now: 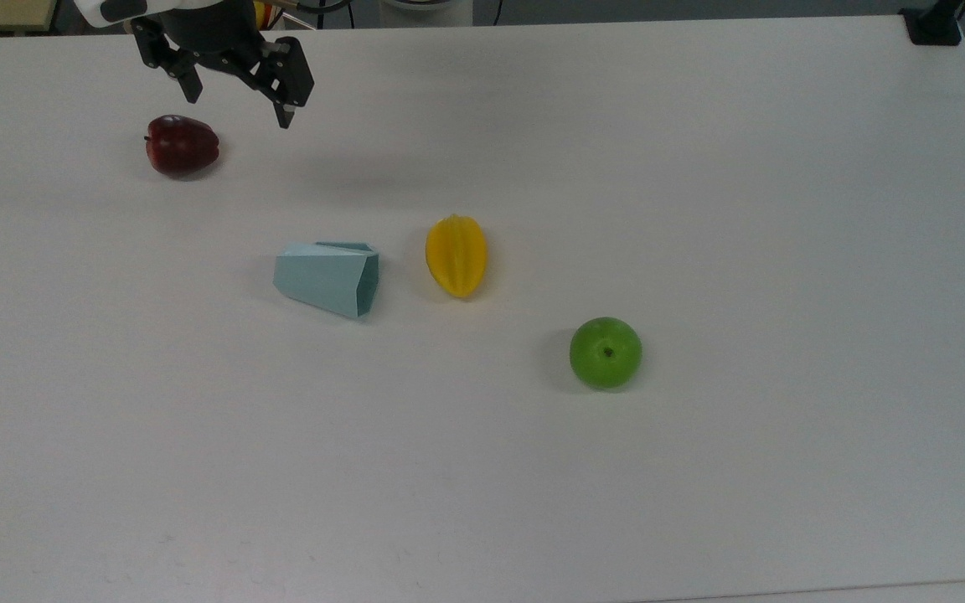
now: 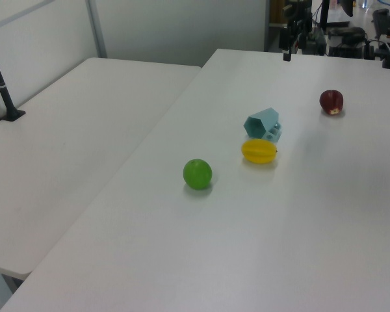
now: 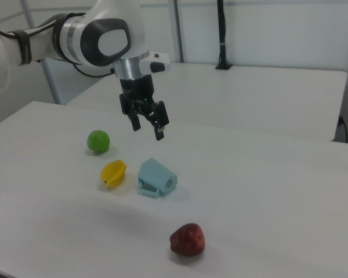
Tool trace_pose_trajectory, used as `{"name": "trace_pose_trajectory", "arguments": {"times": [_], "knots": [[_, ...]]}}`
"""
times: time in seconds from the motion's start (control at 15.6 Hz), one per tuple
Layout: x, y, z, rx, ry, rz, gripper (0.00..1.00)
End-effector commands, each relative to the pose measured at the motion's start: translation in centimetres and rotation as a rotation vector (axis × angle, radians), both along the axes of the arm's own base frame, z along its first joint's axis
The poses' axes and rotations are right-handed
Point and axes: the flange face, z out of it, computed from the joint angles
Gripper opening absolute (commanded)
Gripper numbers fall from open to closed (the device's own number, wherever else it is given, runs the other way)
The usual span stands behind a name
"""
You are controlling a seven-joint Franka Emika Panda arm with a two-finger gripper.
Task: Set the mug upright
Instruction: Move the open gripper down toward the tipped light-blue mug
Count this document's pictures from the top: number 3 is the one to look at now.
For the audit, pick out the light blue hexagonal mug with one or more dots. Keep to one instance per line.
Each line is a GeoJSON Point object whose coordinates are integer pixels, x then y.
{"type": "Point", "coordinates": [155, 176]}

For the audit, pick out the yellow toy starfruit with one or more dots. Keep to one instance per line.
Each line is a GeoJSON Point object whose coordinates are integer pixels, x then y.
{"type": "Point", "coordinates": [113, 173]}

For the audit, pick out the red toy apple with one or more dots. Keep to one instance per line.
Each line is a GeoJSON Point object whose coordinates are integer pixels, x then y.
{"type": "Point", "coordinates": [188, 240]}

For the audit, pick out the grey partition post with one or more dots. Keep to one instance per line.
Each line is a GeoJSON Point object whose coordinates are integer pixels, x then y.
{"type": "Point", "coordinates": [50, 81]}
{"type": "Point", "coordinates": [178, 32]}

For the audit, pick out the green toy apple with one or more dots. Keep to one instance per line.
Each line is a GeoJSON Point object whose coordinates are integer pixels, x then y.
{"type": "Point", "coordinates": [98, 142]}

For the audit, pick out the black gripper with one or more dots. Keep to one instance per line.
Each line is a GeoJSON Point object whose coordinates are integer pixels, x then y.
{"type": "Point", "coordinates": [137, 88]}

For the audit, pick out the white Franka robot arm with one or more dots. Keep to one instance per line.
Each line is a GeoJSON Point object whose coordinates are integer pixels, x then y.
{"type": "Point", "coordinates": [75, 32]}

